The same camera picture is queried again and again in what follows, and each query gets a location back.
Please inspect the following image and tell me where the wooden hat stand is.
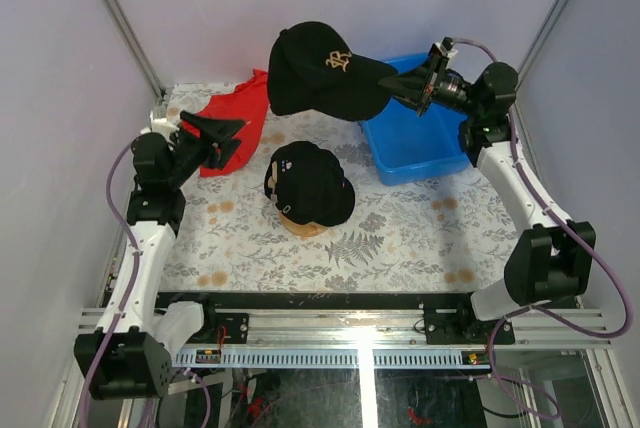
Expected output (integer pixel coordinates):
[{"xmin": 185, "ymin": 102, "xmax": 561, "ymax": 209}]
[{"xmin": 279, "ymin": 213, "xmax": 327, "ymax": 238}]

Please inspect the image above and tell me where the aluminium frame post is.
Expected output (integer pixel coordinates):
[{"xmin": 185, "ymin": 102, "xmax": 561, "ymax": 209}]
[
  {"xmin": 517, "ymin": 0, "xmax": 601, "ymax": 79},
  {"xmin": 102, "ymin": 0, "xmax": 166, "ymax": 100}
]

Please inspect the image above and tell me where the floral table mat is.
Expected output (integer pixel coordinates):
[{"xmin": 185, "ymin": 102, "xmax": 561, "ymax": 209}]
[{"xmin": 161, "ymin": 112, "xmax": 518, "ymax": 292}]

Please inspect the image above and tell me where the red cloth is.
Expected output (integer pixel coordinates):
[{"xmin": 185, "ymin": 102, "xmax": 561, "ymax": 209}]
[{"xmin": 196, "ymin": 69, "xmax": 269, "ymax": 178}]

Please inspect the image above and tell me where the black cap pink logo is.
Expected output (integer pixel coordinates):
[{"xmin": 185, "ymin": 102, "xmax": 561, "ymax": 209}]
[{"xmin": 265, "ymin": 141, "xmax": 355, "ymax": 227}]

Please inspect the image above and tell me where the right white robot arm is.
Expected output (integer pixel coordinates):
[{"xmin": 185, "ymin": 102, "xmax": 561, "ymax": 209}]
[{"xmin": 379, "ymin": 38, "xmax": 596, "ymax": 343}]

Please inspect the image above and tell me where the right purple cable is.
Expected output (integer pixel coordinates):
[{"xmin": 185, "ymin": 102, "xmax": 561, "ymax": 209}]
[{"xmin": 452, "ymin": 36, "xmax": 632, "ymax": 422}]

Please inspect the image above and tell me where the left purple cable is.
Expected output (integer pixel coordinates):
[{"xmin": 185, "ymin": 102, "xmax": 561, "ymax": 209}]
[{"xmin": 77, "ymin": 142, "xmax": 211, "ymax": 428}]

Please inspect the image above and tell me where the blue plastic bin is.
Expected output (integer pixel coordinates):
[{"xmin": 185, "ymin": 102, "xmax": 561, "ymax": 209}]
[{"xmin": 360, "ymin": 52, "xmax": 474, "ymax": 186}]

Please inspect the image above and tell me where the left aluminium frame post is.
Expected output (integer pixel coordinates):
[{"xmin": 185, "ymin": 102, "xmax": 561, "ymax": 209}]
[{"xmin": 102, "ymin": 0, "xmax": 166, "ymax": 100}]

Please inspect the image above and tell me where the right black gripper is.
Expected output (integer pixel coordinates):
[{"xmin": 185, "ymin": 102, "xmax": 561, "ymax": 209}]
[{"xmin": 377, "ymin": 54, "xmax": 481, "ymax": 120}]

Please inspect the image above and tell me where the purple cable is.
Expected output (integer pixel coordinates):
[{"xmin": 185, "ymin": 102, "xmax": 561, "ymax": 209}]
[
  {"xmin": 77, "ymin": 142, "xmax": 211, "ymax": 428},
  {"xmin": 452, "ymin": 36, "xmax": 632, "ymax": 422}
]

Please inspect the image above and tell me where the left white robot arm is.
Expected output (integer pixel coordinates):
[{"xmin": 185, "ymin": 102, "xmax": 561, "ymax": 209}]
[{"xmin": 74, "ymin": 112, "xmax": 246, "ymax": 400}]

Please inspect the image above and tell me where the right aluminium frame post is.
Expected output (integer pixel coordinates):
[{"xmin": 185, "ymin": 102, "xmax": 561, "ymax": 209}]
[{"xmin": 517, "ymin": 0, "xmax": 601, "ymax": 79}]

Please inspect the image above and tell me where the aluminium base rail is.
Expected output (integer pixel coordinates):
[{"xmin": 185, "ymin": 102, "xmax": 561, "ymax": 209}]
[{"xmin": 74, "ymin": 307, "xmax": 614, "ymax": 349}]

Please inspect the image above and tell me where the beige baseball cap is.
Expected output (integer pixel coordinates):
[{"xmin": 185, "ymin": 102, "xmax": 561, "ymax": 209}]
[{"xmin": 264, "ymin": 160, "xmax": 278, "ymax": 197}]

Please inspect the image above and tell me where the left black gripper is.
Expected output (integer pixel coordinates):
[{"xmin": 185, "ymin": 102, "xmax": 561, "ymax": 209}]
[{"xmin": 167, "ymin": 112, "xmax": 246, "ymax": 190}]

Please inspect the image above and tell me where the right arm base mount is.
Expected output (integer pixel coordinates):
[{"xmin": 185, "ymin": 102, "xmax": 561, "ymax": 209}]
[{"xmin": 419, "ymin": 293, "xmax": 498, "ymax": 346}]

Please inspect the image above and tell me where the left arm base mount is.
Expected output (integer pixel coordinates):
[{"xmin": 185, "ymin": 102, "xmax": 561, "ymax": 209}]
[{"xmin": 189, "ymin": 301, "xmax": 250, "ymax": 346}]

